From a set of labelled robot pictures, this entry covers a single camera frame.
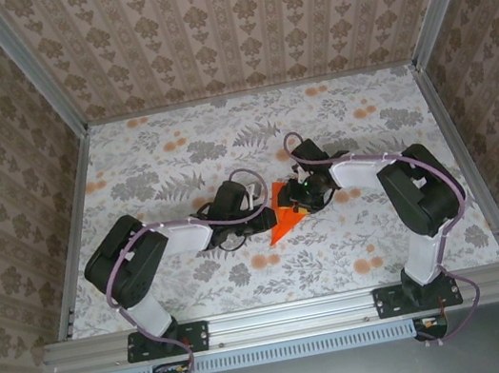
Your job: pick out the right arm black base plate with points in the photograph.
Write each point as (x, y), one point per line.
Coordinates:
(386, 302)

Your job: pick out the aluminium back rail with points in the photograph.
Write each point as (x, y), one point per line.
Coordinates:
(248, 94)

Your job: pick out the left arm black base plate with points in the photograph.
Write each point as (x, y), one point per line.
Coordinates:
(198, 335)

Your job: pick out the aluminium side rail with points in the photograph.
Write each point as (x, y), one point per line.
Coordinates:
(78, 187)
(463, 158)

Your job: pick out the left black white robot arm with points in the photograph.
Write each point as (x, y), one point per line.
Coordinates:
(123, 266)

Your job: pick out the orange square paper sheet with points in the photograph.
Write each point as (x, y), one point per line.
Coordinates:
(283, 229)

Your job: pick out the floral patterned table cover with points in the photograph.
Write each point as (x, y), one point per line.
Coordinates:
(294, 275)

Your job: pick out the aluminium front frame beam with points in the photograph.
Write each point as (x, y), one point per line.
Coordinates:
(292, 316)

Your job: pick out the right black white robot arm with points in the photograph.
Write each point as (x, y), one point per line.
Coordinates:
(425, 194)

